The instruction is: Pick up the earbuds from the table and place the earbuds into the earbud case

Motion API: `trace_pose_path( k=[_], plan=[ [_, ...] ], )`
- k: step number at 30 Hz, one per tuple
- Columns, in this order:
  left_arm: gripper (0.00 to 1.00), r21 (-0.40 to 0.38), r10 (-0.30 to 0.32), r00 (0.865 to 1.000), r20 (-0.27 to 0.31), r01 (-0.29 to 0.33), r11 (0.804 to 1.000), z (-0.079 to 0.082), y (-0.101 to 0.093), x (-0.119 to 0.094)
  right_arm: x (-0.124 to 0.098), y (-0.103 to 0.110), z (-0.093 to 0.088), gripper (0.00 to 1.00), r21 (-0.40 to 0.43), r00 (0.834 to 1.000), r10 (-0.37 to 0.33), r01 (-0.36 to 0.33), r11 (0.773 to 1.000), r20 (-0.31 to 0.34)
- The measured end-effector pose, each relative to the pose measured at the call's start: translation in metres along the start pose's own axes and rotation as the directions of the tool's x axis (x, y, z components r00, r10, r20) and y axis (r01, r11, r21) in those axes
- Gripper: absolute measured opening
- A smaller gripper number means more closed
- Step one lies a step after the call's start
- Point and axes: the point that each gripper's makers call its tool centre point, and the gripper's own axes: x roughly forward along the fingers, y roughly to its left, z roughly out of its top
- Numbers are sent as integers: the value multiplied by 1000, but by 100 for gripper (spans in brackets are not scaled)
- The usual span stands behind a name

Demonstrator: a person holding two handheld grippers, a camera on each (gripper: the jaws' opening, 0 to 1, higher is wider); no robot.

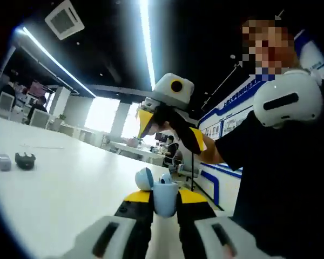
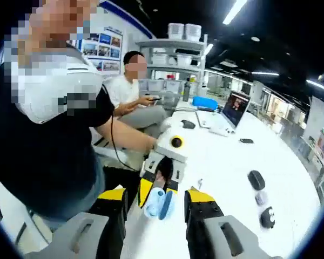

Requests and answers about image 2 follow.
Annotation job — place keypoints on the white chest-worn device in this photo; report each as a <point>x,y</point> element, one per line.
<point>83,75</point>

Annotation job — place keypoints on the black googly-eyed earbud case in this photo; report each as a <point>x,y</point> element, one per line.
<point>267,219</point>

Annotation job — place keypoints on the person's black shirt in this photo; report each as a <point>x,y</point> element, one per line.
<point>43,162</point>

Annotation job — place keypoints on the white table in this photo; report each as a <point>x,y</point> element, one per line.
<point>226,167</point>

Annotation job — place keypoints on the silver laptop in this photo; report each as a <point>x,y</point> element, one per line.
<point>236,108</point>

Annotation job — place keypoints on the blue and white wall board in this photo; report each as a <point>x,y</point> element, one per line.
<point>108,48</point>

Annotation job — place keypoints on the black computer mouse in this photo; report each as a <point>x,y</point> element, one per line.
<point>188,124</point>

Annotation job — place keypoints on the light blue earbud case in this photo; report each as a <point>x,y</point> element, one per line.
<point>154,205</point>

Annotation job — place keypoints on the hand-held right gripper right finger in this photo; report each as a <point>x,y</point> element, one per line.
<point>202,226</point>

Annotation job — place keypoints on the white game controller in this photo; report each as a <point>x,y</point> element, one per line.
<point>218,131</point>

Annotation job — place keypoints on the black pen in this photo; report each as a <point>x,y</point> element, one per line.
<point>154,99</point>

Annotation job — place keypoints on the dark water bottle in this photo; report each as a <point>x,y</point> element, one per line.
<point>187,91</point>

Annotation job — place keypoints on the lilac earbud case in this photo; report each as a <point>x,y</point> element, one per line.
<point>261,198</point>

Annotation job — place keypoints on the person's left hand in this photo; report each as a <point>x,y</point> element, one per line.
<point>160,180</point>

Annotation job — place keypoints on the set of white storage bins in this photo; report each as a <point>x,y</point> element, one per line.
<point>193,31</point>

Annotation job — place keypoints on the person's blue jeans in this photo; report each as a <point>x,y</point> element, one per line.
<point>78,194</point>

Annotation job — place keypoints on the long curved ceiling light strip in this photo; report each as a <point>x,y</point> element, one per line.
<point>234,12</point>

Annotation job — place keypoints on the white partition panel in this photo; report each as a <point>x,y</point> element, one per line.
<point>316,116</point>

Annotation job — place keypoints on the blue box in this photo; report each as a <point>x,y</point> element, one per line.
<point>205,102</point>

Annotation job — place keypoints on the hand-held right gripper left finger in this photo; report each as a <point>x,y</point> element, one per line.
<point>108,224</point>

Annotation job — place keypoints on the grey metal storage shelf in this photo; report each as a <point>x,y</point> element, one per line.
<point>175,43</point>

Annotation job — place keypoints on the black oval earbud case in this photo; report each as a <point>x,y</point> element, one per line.
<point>256,180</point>

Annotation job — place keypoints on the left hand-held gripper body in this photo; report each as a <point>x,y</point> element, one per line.
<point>167,151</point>

